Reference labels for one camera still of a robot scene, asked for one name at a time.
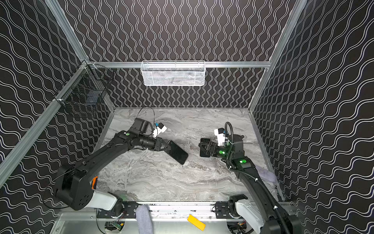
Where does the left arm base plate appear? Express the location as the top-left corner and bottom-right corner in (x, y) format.
(96, 201), (139, 219)

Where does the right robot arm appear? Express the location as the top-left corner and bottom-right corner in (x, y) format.
(198, 122), (302, 234)

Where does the aluminium front rail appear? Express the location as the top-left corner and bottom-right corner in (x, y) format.
(58, 201), (231, 221)

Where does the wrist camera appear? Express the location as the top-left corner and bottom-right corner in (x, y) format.
(152, 123), (167, 138)
(214, 128), (228, 146)

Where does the yellow tag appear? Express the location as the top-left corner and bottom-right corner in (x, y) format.
(188, 214), (206, 231)

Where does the black wire basket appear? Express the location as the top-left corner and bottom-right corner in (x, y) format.
(56, 60), (115, 119)

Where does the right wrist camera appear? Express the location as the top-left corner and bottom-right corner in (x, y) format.
(214, 128), (228, 146)

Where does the white wire basket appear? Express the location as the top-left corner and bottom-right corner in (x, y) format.
(140, 60), (206, 86)

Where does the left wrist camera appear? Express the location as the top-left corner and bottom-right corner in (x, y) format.
(152, 123), (167, 138)

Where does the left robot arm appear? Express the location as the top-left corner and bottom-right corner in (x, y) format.
(53, 118), (171, 216)

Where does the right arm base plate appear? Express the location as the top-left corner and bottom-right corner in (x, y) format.
(211, 199), (259, 219)

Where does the light blue phone case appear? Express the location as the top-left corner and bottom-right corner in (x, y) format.
(200, 149), (210, 158)

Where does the black phone case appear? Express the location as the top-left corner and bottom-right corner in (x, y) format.
(166, 139), (190, 166)

